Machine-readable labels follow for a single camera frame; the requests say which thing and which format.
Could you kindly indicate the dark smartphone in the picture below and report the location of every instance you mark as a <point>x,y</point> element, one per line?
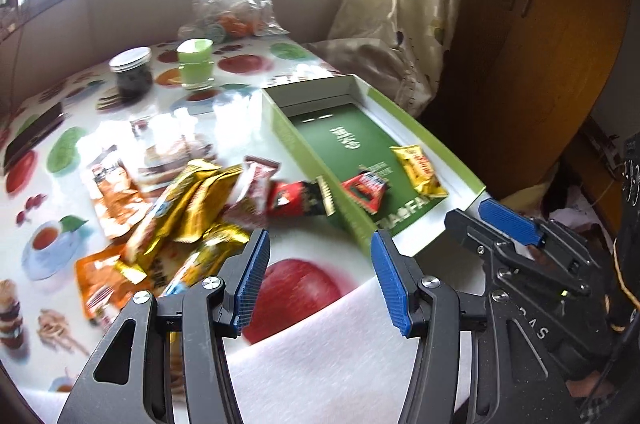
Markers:
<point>32,138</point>

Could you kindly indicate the orange snack packet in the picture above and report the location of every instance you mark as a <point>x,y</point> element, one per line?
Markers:
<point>102,284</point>
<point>117,199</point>

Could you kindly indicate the red white snack packet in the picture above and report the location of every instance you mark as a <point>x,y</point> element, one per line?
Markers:
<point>260,184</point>

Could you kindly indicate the yellow snack packet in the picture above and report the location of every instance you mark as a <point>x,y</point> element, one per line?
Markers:
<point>419,171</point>

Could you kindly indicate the red black snack packet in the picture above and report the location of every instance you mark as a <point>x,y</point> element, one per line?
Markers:
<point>295,199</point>

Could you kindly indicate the printed food tablecloth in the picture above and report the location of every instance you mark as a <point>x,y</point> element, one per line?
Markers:
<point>320,236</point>

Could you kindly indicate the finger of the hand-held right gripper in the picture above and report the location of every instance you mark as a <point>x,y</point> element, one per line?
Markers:
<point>510,216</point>
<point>475,236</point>

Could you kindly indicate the clear jar with white lid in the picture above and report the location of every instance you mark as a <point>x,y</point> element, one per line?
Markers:
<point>132,76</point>

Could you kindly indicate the white sheet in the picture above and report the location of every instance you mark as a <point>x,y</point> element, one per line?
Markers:
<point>325,354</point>

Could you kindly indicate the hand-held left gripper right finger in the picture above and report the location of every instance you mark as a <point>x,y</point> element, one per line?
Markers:
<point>387,279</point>

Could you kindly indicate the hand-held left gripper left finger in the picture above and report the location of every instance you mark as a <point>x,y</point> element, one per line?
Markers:
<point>252,274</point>

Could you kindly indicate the small red snack packet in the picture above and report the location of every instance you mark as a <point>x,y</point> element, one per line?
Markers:
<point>365,193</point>

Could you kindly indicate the green plastic jar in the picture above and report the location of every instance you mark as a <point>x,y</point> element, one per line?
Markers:
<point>196,63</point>

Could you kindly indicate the green cardboard box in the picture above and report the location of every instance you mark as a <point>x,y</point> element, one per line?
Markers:
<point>360,138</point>

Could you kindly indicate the beige cloth bundle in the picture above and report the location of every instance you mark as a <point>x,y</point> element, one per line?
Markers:
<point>370,68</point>

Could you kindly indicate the small orange fruit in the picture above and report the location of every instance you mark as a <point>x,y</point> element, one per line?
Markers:
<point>234,25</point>

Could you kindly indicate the pile of mixed snack packets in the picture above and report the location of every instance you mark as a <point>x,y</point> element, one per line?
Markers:
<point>190,204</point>

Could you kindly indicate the brown wooden cabinet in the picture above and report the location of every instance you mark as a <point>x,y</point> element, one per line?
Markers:
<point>540,53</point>

